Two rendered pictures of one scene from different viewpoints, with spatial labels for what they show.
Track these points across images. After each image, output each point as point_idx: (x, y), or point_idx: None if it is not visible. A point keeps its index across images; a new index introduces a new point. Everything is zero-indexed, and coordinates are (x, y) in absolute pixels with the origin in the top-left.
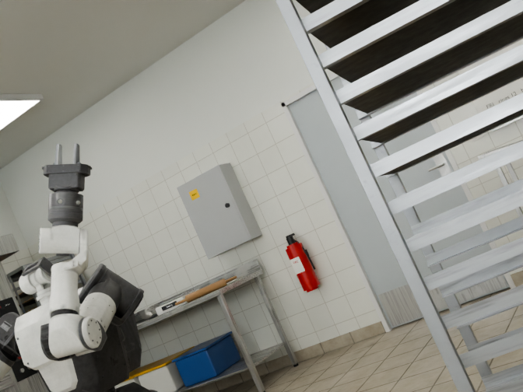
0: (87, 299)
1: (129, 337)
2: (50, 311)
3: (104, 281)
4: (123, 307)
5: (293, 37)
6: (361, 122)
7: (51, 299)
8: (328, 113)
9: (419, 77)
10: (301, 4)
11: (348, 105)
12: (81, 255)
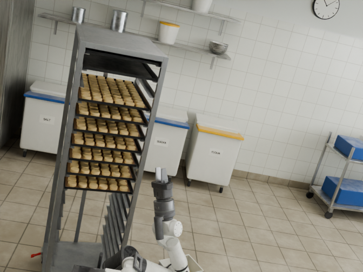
0: (151, 263)
1: None
2: (187, 263)
3: None
4: None
5: (152, 129)
6: (68, 149)
7: (185, 257)
8: (146, 158)
9: (103, 138)
10: (132, 108)
11: (126, 151)
12: None
